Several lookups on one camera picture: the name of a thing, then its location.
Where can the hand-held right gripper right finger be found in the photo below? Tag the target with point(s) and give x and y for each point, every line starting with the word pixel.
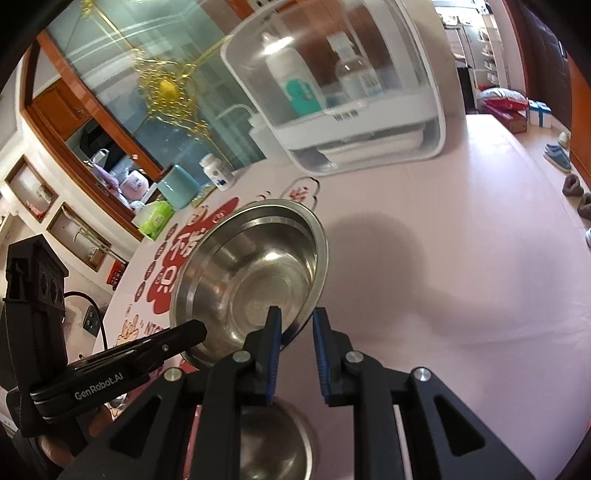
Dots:
pixel 321 355

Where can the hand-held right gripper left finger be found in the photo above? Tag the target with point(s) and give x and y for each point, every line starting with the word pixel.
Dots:
pixel 273 350

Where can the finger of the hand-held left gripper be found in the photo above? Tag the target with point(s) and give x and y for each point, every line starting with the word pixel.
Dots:
pixel 175 337

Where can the small steel bowl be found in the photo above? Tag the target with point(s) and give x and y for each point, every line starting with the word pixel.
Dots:
pixel 277 443

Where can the small black device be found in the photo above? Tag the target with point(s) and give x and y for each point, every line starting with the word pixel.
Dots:
pixel 90 321

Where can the green tissue pack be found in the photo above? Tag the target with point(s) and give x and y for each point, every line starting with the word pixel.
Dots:
pixel 156 220

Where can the teal cup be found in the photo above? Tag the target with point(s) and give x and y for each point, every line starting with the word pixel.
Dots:
pixel 180 189

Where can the pink plush toy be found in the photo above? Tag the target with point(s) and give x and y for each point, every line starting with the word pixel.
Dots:
pixel 134 187

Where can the white pill bottle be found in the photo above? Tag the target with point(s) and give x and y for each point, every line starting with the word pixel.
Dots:
pixel 217 175

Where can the red printed table mat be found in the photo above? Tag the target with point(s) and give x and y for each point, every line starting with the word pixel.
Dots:
pixel 461 230

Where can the gold hanging ornament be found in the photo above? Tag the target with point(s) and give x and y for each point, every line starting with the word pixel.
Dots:
pixel 166 87

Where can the white bottle with teal print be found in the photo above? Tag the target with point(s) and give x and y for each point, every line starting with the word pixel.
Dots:
pixel 295 83

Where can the white sterilizer cabinet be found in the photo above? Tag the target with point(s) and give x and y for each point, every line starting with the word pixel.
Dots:
pixel 406 92

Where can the clear bottle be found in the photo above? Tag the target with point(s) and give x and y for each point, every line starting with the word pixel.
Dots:
pixel 358 74

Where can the red box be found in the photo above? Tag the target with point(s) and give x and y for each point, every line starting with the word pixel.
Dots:
pixel 508 120

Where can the brown slippers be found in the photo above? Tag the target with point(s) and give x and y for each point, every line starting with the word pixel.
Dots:
pixel 575 189

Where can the blue slippers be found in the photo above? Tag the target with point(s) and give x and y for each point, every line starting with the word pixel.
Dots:
pixel 557 157

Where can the red pillow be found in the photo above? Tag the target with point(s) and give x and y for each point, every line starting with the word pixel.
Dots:
pixel 503 98

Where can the blue and white box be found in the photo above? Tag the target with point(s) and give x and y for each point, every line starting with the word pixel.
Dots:
pixel 539 113

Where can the white shelf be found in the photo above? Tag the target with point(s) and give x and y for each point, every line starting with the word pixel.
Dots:
pixel 490 50

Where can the wooden door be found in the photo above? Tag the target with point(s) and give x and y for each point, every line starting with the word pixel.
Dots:
pixel 572 92

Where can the wooden window frame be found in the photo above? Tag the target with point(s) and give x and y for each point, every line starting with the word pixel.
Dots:
pixel 60 106

